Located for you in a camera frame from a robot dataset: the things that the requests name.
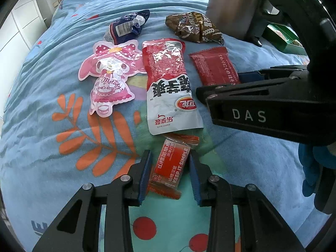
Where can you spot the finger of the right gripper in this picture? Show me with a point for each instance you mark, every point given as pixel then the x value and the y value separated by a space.
pixel 248 77
pixel 265 92

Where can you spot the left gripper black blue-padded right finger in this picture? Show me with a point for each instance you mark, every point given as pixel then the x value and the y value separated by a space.
pixel 261 226

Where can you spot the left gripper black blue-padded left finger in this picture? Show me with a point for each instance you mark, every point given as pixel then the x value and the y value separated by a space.
pixel 76 227

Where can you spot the dark red snack packet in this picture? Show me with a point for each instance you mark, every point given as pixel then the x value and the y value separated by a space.
pixel 214 67

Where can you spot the orange hawthorn snack packet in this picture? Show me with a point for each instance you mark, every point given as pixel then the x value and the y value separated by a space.
pixel 168 170

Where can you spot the blue gloved hand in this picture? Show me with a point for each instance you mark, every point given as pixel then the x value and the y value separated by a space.
pixel 312 158

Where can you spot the red and white snack pouch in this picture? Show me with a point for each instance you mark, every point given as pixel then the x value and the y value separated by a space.
pixel 170 103

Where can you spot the green box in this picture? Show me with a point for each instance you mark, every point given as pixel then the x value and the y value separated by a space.
pixel 284 39

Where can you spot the brown snack packet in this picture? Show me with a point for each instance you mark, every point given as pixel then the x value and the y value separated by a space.
pixel 194 27

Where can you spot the black and bronze bin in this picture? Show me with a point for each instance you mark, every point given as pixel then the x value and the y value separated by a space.
pixel 242 19

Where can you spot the pink My Melody snack bag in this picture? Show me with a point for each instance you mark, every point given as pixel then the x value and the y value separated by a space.
pixel 111 65

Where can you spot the dark blue snack packet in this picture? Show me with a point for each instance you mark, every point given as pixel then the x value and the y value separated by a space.
pixel 127 27

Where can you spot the white wardrobe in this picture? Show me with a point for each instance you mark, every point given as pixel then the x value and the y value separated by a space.
pixel 20 31

